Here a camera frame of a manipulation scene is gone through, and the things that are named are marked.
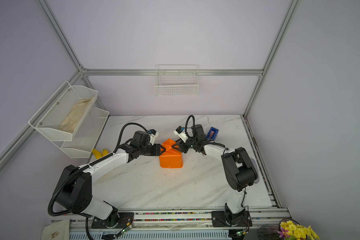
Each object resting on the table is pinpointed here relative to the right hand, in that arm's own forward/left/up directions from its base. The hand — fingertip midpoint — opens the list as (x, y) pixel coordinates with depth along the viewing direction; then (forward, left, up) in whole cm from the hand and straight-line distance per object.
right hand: (173, 144), depth 89 cm
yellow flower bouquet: (-43, -44, +11) cm, 63 cm away
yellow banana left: (-3, +49, -6) cm, 50 cm away
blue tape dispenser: (+13, -25, -6) cm, 29 cm away
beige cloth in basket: (0, +52, +19) cm, 56 cm away
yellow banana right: (-1, +45, -7) cm, 46 cm away
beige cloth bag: (-43, +54, -11) cm, 70 cm away
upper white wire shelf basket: (+5, +58, +20) cm, 62 cm away
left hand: (-5, +6, -2) cm, 8 cm away
